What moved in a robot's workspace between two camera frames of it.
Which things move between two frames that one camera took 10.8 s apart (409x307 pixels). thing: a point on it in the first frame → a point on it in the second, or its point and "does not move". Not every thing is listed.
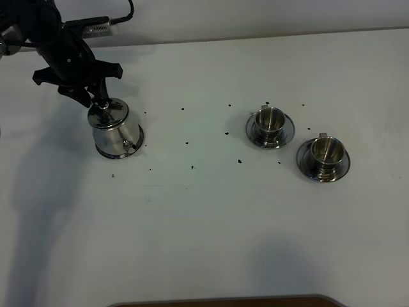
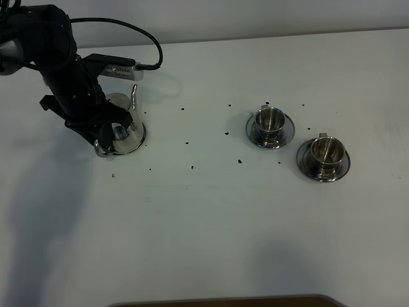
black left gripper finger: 99,91 → 105,135
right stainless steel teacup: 326,153 does not move
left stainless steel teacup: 269,121 does not move
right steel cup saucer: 308,168 does not move
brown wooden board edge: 286,301 does not move
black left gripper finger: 77,93 → 87,129
